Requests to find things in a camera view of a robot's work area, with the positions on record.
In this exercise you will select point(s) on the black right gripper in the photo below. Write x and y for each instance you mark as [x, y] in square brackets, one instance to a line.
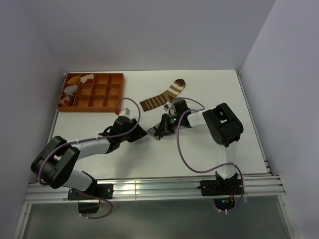
[165, 127]

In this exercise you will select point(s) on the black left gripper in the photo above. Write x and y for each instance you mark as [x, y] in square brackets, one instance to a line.
[138, 133]

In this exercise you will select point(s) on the grey sock with black stripes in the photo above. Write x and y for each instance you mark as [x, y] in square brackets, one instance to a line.
[151, 131]

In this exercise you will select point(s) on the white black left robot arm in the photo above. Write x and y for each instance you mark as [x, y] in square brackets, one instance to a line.
[55, 164]

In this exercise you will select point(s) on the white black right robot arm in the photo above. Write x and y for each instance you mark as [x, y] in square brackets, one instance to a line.
[224, 127]

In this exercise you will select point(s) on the brown striped sock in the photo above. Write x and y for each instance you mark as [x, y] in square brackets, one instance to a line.
[167, 96]

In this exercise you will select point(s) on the orange wooden compartment tray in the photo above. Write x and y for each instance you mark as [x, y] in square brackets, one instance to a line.
[102, 96]

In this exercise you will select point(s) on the white maroon rolled sock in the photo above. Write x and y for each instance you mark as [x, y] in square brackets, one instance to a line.
[87, 79]

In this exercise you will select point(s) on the orange white rolled sock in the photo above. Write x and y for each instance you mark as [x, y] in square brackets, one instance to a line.
[67, 101]

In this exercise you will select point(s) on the yellow rolled sock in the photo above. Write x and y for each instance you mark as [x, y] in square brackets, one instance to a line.
[74, 80]

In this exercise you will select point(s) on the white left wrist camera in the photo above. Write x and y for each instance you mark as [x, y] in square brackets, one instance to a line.
[125, 112]

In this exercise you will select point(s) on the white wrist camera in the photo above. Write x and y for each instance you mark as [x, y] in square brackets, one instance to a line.
[167, 106]
[125, 112]

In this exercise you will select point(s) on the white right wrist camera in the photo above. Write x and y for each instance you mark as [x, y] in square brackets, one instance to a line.
[167, 106]

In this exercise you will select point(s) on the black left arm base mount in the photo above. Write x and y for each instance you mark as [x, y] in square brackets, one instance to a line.
[89, 202]

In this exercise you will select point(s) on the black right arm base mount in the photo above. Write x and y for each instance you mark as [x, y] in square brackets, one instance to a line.
[227, 188]

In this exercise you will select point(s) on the aluminium table edge rail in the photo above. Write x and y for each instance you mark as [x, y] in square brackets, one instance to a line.
[253, 122]

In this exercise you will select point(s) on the aluminium front frame rail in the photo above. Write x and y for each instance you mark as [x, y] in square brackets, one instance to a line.
[156, 189]

